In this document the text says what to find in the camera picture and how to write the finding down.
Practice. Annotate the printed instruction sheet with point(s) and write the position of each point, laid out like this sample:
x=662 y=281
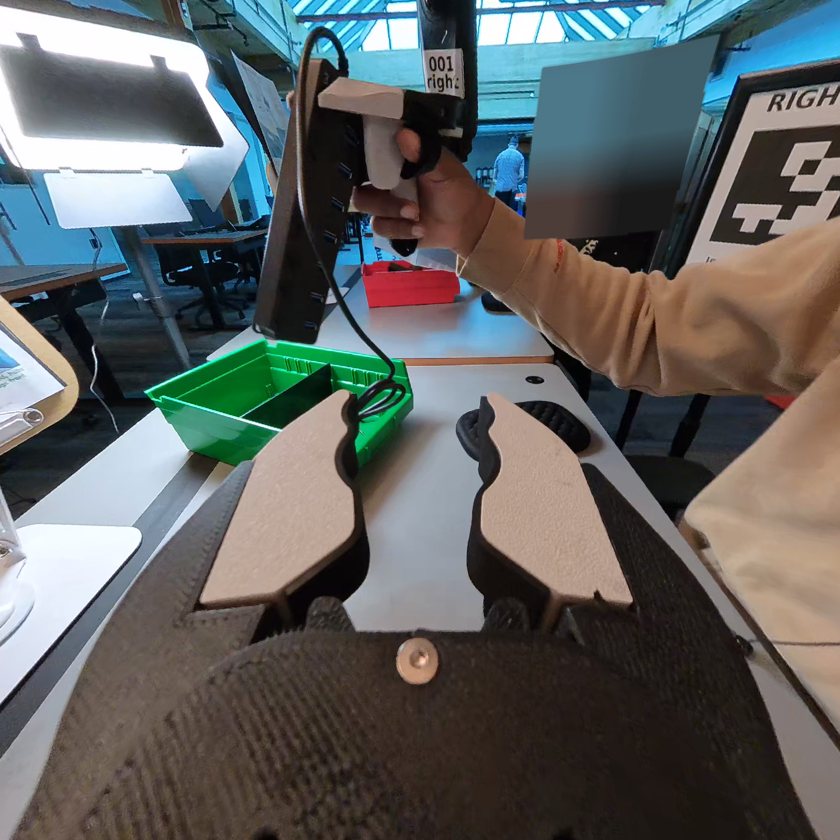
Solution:
x=19 y=374

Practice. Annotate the green plastic bin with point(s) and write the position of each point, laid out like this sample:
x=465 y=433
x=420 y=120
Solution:
x=203 y=430

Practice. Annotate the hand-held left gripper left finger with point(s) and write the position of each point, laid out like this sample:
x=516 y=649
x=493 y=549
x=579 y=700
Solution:
x=289 y=512

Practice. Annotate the black ribbed wrist rest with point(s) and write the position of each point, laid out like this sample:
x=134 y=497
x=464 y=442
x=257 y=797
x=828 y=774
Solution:
x=558 y=423

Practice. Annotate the wooden background desk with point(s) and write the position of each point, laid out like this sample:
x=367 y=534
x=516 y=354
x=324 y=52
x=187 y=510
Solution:
x=52 y=272
x=197 y=236

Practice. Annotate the instruction sheet on stand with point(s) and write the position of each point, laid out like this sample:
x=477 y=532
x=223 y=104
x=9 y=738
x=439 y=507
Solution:
x=65 y=577

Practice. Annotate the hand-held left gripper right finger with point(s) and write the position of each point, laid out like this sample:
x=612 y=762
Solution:
x=551 y=518

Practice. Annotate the red plastic bin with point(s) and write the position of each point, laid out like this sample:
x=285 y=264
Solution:
x=407 y=292

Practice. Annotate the black white marker sign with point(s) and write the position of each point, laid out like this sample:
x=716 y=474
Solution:
x=787 y=184

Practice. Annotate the person's right forearm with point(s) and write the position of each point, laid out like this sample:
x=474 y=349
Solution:
x=623 y=315

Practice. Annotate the person's right hand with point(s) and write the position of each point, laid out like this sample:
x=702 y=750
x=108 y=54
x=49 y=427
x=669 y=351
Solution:
x=446 y=203

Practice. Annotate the bright light panel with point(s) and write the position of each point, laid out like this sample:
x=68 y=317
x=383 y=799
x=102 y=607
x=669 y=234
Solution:
x=98 y=98

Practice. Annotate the black office chair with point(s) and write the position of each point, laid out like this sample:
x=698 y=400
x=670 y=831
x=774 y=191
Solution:
x=197 y=269

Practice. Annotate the person's beige hoodie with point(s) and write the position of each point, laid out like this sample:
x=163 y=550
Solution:
x=787 y=492

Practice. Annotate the white wooden document stand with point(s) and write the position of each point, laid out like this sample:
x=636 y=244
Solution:
x=262 y=111

